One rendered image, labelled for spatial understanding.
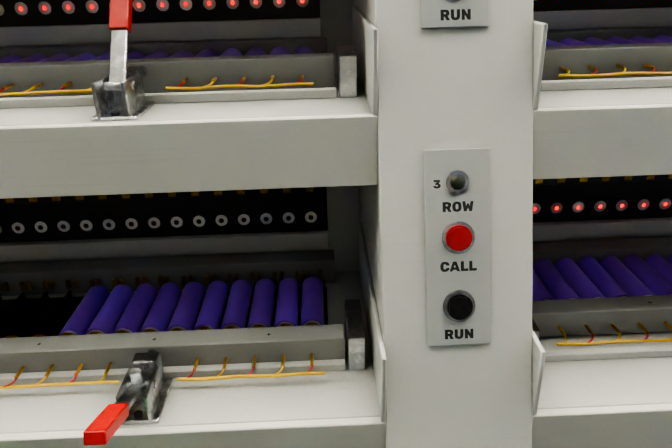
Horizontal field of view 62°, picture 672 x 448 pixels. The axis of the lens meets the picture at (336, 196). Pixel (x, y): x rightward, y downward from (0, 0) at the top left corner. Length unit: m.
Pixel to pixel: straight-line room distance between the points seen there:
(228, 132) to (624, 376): 0.32
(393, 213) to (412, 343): 0.08
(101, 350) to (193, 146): 0.17
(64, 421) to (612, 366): 0.38
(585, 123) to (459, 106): 0.08
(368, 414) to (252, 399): 0.08
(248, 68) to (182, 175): 0.10
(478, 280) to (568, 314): 0.12
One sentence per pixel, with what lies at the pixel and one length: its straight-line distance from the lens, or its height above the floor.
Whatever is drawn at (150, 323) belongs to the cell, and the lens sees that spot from 0.46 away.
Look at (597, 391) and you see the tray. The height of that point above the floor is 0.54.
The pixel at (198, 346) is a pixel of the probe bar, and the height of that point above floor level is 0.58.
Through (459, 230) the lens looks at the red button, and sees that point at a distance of 0.34.
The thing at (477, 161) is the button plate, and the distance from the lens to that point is 0.35.
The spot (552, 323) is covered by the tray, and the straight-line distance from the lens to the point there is 0.46.
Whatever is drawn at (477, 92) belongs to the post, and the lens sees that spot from 0.35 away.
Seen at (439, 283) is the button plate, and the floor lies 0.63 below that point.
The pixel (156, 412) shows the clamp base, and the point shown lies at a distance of 0.41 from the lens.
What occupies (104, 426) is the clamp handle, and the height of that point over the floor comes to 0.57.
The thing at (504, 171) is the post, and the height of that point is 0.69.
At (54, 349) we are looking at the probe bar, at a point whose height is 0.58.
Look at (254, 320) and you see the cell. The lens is 0.44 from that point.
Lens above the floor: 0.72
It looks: 6 degrees down
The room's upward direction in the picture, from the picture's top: 2 degrees counter-clockwise
